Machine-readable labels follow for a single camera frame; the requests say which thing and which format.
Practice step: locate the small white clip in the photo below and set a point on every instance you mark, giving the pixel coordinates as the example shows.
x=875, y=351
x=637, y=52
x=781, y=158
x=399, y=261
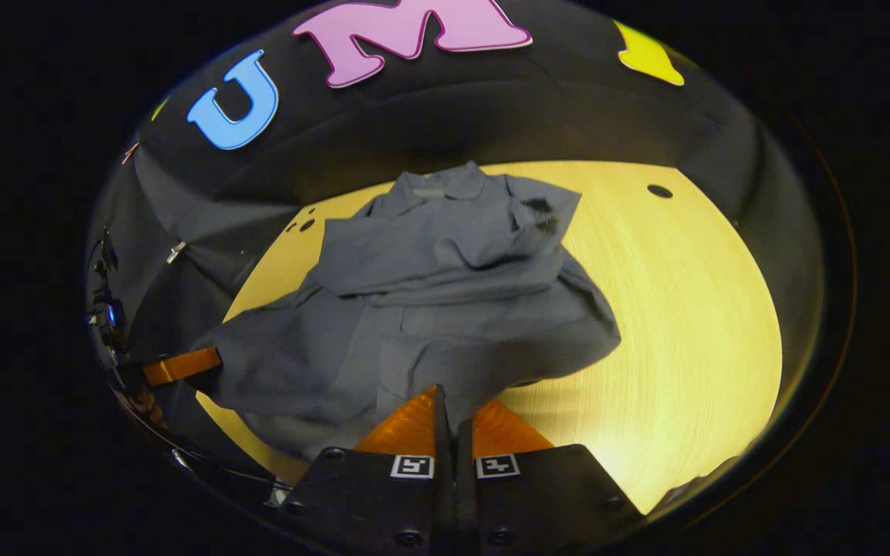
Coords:
x=176, y=252

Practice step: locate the small orange clip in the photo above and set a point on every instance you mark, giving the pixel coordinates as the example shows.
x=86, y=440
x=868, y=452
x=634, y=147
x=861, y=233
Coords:
x=130, y=153

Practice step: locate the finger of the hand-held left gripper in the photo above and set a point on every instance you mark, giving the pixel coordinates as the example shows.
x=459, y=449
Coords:
x=182, y=366

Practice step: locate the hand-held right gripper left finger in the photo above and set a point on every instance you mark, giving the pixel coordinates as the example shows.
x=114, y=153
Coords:
x=445, y=440

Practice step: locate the black backdrop cloth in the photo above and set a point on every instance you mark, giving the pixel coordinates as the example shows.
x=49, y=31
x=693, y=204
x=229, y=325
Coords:
x=568, y=116

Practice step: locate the grey button-up shirt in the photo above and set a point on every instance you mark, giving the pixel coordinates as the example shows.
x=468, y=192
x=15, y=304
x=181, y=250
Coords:
x=429, y=309

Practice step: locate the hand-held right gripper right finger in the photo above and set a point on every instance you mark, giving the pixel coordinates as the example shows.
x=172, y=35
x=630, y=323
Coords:
x=465, y=459

